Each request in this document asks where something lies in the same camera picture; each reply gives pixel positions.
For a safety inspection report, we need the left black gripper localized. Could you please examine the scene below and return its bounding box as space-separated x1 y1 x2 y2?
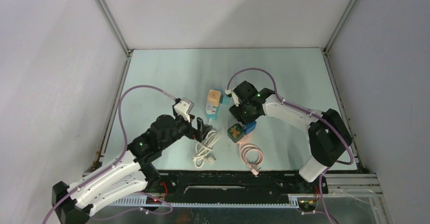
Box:
160 112 211 150

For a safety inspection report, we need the blue cube socket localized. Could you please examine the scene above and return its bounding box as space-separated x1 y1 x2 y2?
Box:
244 121 257 135

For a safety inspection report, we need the dark green cube socket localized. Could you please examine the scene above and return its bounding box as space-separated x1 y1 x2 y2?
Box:
227 123 245 143

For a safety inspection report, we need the teal power strip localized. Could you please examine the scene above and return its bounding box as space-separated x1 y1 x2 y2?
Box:
205 94 223 120

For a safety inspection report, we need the beige cube adapter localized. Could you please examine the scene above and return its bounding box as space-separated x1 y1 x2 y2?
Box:
207 89 222 107

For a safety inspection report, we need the teal plug adapter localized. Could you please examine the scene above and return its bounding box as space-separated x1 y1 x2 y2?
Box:
222 95 230 105

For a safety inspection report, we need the pink round power strip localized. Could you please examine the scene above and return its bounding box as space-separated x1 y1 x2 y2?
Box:
236 132 253 145

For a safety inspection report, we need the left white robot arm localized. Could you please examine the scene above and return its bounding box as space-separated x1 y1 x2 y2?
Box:
52 115 212 223

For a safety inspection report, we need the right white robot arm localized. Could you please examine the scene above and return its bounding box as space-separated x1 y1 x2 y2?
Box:
225 81 352 193

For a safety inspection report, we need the pink coiled cable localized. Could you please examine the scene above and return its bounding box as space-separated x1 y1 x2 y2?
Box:
239 143 265 176

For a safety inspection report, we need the white power strip cable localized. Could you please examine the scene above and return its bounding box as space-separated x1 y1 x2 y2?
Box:
193 130 222 169

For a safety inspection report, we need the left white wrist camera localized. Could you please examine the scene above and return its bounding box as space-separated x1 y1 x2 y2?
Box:
173 98 194 123

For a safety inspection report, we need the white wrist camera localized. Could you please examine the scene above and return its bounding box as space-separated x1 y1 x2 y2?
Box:
225 89 240 107
173 98 194 123

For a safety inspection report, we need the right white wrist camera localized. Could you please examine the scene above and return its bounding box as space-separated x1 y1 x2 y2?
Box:
225 89 240 107

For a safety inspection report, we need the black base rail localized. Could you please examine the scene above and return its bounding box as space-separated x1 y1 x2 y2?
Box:
146 170 329 204

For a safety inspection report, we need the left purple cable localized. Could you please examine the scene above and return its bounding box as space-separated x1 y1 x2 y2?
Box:
42 85 177 224

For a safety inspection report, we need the grey cable duct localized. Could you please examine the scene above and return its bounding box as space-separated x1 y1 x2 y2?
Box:
109 195 305 209

